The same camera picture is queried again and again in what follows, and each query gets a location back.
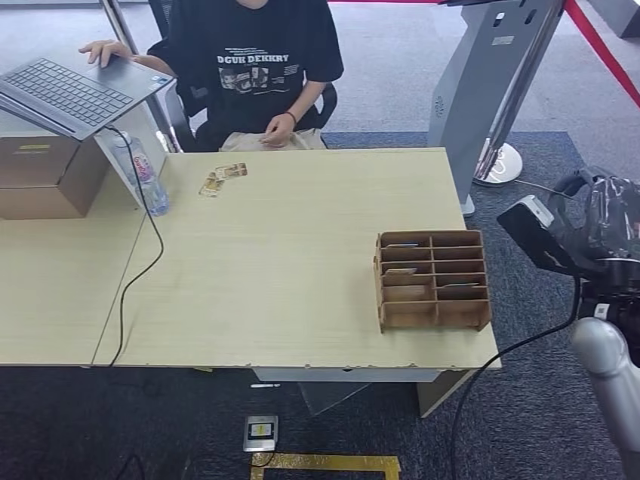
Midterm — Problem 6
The person's right hand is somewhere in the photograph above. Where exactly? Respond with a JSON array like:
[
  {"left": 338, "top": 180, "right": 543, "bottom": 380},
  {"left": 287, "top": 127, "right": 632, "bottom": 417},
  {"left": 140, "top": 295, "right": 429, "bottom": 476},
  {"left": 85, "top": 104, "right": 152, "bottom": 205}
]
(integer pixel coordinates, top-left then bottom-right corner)
[{"left": 78, "top": 39, "right": 134, "bottom": 68}]

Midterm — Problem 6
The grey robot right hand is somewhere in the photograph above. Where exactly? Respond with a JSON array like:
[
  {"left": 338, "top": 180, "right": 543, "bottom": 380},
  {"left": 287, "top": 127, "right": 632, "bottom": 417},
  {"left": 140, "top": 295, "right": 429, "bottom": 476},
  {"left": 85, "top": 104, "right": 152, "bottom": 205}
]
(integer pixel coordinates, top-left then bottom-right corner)
[{"left": 559, "top": 169, "right": 640, "bottom": 262}]

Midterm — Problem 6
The person's left hand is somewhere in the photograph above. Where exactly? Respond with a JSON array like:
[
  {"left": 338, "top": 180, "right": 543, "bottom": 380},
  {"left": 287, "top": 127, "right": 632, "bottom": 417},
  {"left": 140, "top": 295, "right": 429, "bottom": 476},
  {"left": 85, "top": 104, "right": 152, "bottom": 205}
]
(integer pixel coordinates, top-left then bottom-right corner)
[{"left": 260, "top": 112, "right": 296, "bottom": 148}]

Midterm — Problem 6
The patterned beige card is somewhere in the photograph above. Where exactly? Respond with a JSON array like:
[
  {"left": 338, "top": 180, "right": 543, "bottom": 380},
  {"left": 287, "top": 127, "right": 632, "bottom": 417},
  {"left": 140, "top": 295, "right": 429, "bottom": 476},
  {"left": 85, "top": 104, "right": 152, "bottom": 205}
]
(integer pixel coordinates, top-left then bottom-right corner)
[
  {"left": 198, "top": 172, "right": 226, "bottom": 199},
  {"left": 214, "top": 162, "right": 248, "bottom": 182}
]

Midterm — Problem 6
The person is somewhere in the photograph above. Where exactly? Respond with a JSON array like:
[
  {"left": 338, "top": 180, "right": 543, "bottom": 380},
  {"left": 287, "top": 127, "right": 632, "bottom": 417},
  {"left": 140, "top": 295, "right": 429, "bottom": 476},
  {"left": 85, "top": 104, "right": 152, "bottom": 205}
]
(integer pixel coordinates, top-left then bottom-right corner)
[{"left": 78, "top": 0, "right": 346, "bottom": 154}]

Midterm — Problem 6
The brown wooden card organizer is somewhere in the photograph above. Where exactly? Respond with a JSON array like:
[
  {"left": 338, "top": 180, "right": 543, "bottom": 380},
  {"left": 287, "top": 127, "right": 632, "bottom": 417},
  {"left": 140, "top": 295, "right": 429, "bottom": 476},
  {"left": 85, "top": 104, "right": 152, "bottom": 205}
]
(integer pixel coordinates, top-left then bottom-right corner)
[{"left": 373, "top": 229, "right": 493, "bottom": 334}]

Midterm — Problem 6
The grey card reader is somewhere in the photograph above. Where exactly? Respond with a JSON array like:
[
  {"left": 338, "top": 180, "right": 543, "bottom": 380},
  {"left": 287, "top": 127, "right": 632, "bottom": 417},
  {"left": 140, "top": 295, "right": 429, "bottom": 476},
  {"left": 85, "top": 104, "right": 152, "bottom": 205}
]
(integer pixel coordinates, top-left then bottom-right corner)
[{"left": 242, "top": 414, "right": 279, "bottom": 454}]

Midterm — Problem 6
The grey laptop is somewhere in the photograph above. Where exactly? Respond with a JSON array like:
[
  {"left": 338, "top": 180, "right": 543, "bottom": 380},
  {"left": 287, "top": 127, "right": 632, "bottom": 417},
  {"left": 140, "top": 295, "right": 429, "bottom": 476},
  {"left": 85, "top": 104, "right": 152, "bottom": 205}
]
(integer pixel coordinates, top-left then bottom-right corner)
[{"left": 0, "top": 55, "right": 177, "bottom": 142}]

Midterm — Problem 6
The clear plastic water bottle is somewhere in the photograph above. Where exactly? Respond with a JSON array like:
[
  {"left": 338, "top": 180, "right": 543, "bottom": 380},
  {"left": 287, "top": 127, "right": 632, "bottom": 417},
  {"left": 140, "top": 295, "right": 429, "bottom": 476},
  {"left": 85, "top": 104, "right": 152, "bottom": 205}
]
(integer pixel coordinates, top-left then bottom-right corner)
[{"left": 109, "top": 130, "right": 171, "bottom": 219}]

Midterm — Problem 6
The cardboard box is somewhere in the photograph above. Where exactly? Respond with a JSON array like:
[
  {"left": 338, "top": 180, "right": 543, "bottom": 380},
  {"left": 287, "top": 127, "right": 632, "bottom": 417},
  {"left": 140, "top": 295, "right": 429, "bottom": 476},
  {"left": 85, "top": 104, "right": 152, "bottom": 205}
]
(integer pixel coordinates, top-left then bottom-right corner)
[{"left": 0, "top": 134, "right": 112, "bottom": 221}]

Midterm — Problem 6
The chrome stanchion with round base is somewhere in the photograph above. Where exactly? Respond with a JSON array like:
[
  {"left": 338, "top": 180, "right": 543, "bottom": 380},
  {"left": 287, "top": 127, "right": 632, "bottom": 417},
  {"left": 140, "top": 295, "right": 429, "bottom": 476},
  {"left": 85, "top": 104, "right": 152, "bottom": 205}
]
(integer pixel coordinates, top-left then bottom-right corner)
[{"left": 473, "top": 0, "right": 568, "bottom": 187}]

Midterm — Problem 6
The red barrier belt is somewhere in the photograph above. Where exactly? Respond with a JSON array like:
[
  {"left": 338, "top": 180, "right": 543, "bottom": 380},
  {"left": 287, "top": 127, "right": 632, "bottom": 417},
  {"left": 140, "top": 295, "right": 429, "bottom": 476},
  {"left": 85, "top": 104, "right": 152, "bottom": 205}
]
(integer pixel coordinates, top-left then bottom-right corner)
[
  {"left": 564, "top": 0, "right": 640, "bottom": 111},
  {"left": 327, "top": 0, "right": 447, "bottom": 6}
]

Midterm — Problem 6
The grey kiosk stand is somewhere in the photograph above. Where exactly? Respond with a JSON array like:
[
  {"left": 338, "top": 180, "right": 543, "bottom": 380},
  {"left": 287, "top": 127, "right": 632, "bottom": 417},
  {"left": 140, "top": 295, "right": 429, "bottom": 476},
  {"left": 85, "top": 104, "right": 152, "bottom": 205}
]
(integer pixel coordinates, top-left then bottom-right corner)
[{"left": 427, "top": 0, "right": 567, "bottom": 218}]

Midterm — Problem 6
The light wooden side desk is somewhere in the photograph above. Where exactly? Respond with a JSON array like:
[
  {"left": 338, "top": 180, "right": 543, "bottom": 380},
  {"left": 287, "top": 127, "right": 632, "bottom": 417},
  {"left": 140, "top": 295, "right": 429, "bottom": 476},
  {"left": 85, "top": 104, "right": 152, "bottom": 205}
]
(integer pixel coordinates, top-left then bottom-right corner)
[{"left": 0, "top": 150, "right": 147, "bottom": 369}]

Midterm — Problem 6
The chrome metal post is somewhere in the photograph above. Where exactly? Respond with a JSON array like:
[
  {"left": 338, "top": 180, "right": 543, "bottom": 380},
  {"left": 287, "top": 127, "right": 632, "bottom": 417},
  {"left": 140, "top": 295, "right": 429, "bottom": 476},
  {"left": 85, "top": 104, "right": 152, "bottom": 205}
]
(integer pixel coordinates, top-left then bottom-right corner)
[{"left": 99, "top": 0, "right": 177, "bottom": 154}]

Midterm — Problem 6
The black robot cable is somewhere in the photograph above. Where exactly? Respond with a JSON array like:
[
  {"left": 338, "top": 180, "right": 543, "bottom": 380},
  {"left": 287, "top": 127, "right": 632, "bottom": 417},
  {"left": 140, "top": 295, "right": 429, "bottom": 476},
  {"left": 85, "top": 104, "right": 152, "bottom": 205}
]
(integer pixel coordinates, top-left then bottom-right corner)
[{"left": 450, "top": 274, "right": 582, "bottom": 480}]

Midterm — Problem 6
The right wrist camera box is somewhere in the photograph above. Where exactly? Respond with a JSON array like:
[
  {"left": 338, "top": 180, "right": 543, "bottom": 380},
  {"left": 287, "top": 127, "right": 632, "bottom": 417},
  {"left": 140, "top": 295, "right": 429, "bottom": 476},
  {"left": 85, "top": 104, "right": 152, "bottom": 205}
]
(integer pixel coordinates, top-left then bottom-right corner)
[{"left": 497, "top": 194, "right": 583, "bottom": 277}]

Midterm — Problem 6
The black laptop power cable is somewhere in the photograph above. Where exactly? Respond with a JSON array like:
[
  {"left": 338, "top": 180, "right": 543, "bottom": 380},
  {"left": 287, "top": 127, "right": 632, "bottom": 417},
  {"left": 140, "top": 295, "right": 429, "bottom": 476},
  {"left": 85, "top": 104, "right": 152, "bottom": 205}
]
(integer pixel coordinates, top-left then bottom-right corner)
[{"left": 103, "top": 124, "right": 166, "bottom": 370}]

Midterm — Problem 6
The yellow floor tape frame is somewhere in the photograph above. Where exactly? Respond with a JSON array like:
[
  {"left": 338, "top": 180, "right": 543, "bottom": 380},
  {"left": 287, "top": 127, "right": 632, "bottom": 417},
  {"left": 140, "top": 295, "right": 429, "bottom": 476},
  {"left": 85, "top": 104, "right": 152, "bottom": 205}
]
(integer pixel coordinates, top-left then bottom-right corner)
[{"left": 250, "top": 453, "right": 402, "bottom": 480}]

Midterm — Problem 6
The black floor cable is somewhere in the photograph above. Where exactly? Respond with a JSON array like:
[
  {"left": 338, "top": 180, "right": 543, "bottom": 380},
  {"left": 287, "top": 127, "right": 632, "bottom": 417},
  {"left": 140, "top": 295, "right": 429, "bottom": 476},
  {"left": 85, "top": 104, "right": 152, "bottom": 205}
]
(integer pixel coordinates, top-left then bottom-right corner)
[{"left": 113, "top": 452, "right": 147, "bottom": 480}]

